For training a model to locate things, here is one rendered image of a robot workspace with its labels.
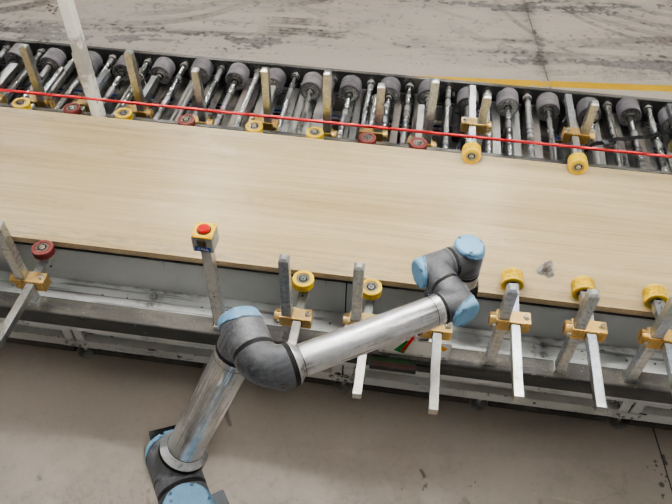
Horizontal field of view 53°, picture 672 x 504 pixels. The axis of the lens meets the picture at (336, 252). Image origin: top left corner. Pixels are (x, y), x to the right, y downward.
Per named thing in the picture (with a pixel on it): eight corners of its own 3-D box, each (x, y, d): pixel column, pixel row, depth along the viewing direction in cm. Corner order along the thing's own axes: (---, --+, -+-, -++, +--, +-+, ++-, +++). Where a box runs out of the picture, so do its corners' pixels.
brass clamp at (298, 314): (310, 330, 246) (310, 322, 242) (274, 325, 247) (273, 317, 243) (313, 317, 250) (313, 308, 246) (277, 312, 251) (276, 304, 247)
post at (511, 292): (491, 374, 252) (519, 291, 217) (481, 372, 252) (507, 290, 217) (491, 366, 254) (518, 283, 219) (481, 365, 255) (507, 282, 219)
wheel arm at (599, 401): (605, 413, 209) (608, 407, 206) (593, 411, 209) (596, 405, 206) (587, 289, 243) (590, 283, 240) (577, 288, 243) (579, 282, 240)
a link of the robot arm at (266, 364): (248, 388, 161) (487, 298, 181) (231, 348, 168) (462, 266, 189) (251, 413, 169) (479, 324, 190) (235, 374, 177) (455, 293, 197)
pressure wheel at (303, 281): (318, 298, 255) (318, 278, 246) (301, 309, 251) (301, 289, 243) (305, 285, 259) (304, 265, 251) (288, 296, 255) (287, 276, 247)
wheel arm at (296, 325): (287, 394, 228) (286, 387, 224) (277, 392, 228) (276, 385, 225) (309, 294, 257) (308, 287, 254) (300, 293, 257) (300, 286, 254)
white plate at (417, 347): (448, 361, 248) (452, 345, 241) (377, 352, 250) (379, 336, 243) (448, 359, 249) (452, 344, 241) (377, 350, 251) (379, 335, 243)
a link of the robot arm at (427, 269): (429, 280, 187) (467, 266, 190) (409, 252, 194) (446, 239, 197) (425, 302, 193) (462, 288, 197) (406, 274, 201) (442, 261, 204)
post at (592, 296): (561, 379, 248) (601, 296, 213) (551, 378, 248) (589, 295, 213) (560, 371, 250) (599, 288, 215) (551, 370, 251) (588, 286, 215)
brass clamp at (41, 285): (45, 293, 252) (41, 284, 249) (11, 288, 254) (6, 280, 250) (52, 280, 257) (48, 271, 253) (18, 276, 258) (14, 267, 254)
